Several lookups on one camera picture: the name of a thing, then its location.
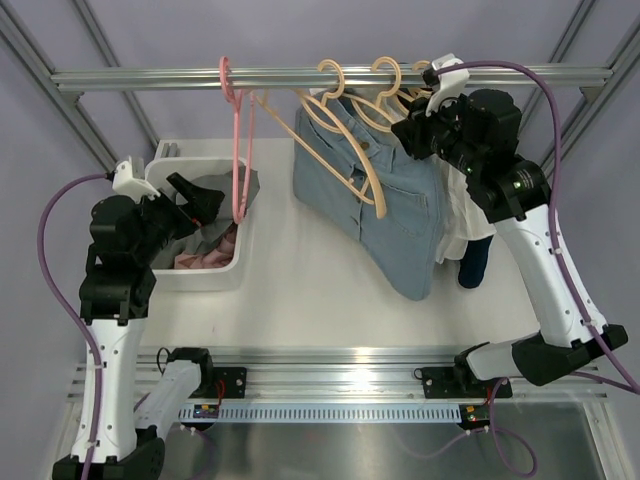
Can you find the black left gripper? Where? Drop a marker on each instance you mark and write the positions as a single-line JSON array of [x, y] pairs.
[[203, 202]]

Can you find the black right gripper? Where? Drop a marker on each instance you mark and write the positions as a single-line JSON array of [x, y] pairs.
[[413, 131]]

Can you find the pink ruffled skirt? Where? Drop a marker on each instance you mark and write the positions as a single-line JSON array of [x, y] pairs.
[[209, 248]]

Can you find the light blue denim skirt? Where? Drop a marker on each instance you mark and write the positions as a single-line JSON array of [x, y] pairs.
[[404, 243]]

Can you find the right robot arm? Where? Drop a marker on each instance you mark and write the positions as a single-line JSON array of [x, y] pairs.
[[477, 134]]

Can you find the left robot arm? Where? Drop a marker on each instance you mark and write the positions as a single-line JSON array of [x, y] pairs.
[[118, 438]]

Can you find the white pleated skirt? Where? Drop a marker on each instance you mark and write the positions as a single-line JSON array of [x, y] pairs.
[[464, 221]]

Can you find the dark navy skirt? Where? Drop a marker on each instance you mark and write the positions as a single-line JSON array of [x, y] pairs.
[[474, 262]]

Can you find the white plastic basket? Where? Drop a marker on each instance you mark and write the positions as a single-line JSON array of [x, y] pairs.
[[212, 173]]

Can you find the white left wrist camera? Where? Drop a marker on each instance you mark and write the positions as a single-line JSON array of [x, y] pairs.
[[129, 180]]

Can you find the aluminium hanging rail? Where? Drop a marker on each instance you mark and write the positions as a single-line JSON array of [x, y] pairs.
[[137, 79]]

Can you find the aluminium frame strut right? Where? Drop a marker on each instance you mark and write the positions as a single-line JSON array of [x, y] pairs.
[[602, 34]]

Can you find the aluminium frame strut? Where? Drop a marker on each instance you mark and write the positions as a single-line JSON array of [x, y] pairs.
[[22, 43], [602, 34]]

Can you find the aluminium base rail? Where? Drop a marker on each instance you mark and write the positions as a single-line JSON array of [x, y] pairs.
[[343, 374]]

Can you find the white slotted cable duct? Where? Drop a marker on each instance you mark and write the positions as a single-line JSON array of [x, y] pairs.
[[320, 413]]

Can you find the aluminium frame strut left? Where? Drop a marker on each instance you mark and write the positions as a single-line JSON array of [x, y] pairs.
[[22, 43]]

